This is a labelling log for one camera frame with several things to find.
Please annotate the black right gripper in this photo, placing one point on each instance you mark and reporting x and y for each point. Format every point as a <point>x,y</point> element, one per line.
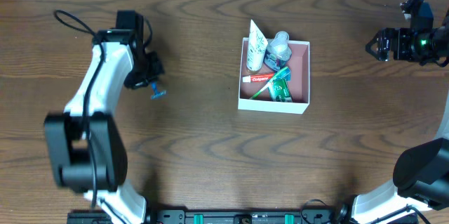
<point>390,44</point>

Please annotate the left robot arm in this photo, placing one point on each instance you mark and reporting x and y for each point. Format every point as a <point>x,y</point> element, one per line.
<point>85,148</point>

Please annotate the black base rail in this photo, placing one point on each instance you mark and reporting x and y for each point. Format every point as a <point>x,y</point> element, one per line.
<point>224,217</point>

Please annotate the green Dettol soap box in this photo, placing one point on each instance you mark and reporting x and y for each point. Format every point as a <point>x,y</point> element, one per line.
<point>279,92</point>

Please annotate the white square cardboard box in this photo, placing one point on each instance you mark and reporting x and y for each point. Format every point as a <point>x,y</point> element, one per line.
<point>299,84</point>

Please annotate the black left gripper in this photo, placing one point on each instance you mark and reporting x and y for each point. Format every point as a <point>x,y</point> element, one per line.
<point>148,77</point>

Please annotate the green white toothbrush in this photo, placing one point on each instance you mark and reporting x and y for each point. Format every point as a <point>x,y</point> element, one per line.
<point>283,73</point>

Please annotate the blue foam soap bottle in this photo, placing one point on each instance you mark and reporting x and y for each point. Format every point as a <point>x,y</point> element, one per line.
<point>277,53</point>

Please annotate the Colgate toothpaste tube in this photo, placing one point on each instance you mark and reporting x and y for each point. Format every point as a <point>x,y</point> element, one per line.
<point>257,78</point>

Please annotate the blue disposable razor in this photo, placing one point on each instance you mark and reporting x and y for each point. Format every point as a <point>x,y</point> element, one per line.
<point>156,92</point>

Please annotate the white Pantene tube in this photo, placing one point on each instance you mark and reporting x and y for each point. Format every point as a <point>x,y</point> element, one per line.
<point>257,45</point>

